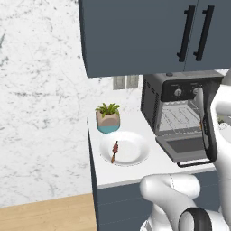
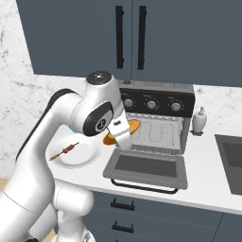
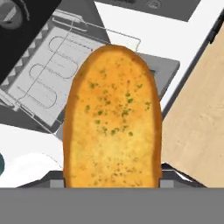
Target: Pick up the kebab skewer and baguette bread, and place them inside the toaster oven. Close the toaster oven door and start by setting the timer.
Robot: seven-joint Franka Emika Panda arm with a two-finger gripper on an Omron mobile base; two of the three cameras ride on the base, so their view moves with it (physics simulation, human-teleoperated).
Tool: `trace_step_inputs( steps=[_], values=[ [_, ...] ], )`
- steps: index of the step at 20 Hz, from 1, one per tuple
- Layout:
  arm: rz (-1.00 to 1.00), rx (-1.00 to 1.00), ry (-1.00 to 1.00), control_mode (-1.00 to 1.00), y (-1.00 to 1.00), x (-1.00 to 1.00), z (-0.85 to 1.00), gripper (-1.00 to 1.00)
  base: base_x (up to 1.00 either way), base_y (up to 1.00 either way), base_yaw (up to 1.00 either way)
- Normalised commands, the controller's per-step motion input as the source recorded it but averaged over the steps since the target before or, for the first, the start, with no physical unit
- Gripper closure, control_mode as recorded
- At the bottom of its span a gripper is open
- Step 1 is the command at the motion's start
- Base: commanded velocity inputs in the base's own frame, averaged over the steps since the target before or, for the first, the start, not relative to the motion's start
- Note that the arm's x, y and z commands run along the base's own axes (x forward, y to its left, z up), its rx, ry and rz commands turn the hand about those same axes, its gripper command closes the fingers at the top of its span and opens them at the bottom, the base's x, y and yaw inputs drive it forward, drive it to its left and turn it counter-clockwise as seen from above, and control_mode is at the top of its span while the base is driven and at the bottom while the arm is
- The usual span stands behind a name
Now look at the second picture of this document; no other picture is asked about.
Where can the white soap dispenser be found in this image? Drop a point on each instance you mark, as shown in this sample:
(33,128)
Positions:
(199,121)

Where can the teal object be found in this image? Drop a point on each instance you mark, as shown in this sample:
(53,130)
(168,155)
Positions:
(72,128)

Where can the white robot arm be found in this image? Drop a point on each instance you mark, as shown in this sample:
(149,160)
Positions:
(38,164)

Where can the grey black toaster oven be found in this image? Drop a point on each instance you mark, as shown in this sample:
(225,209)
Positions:
(157,94)

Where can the grey toaster oven door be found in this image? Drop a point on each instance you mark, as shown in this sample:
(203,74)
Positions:
(146,167)

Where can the kebab skewer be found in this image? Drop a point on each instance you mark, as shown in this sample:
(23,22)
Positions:
(66,149)

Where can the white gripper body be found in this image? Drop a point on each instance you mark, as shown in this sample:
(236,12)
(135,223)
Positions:
(122,136)

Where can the white round plate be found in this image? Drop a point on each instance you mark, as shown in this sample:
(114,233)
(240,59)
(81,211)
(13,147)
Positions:
(85,152)

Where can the golden baguette bread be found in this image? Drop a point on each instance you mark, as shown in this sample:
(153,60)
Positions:
(134,125)

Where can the dark grey sink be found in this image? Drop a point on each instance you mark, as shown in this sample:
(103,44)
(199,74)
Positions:
(231,164)

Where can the dark blue base cupboard door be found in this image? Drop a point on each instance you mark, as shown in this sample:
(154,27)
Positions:
(232,228)

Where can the silver toaster oven knob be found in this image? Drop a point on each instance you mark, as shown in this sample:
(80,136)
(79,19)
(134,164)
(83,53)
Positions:
(128,102)
(151,104)
(176,106)

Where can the dark blue drawer front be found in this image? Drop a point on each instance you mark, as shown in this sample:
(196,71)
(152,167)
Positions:
(176,212)
(157,234)

